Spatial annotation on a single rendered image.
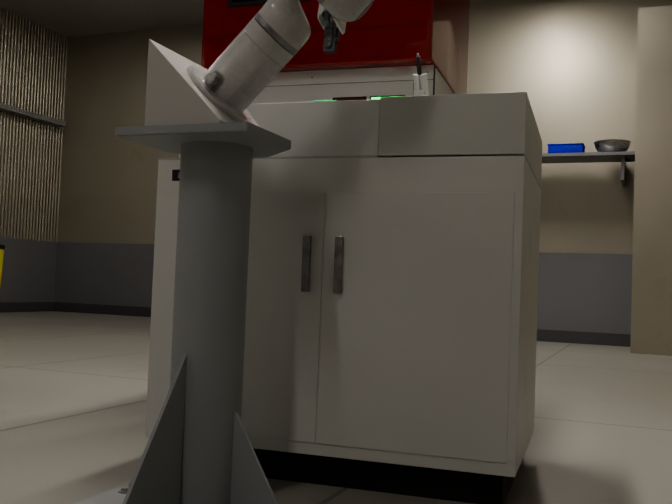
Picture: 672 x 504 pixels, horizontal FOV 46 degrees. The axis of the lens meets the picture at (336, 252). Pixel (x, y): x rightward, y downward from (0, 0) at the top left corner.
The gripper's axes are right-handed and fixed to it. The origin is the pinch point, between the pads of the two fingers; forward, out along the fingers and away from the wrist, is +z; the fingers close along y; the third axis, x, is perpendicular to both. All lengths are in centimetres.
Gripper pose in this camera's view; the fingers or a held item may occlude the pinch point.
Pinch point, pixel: (330, 45)
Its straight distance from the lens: 209.2
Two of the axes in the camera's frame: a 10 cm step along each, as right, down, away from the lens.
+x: 9.5, 0.3, -3.1
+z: -1.0, 9.7, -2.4
